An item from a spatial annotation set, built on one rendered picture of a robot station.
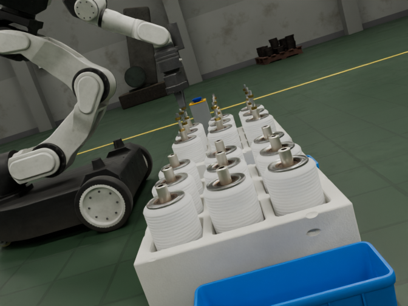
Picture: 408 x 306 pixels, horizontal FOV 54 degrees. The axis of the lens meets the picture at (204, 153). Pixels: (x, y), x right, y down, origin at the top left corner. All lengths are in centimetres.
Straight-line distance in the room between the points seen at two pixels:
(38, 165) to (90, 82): 39
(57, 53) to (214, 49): 728
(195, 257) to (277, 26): 835
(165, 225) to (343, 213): 31
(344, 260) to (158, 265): 31
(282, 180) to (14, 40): 122
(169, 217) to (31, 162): 105
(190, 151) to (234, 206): 55
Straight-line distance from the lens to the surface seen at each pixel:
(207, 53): 879
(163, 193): 74
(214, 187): 73
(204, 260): 72
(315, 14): 911
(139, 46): 835
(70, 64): 163
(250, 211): 73
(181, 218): 73
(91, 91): 157
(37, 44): 164
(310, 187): 72
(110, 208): 146
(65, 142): 168
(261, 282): 71
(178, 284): 74
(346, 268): 73
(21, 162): 172
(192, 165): 96
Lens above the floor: 48
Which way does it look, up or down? 13 degrees down
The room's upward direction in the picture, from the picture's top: 18 degrees counter-clockwise
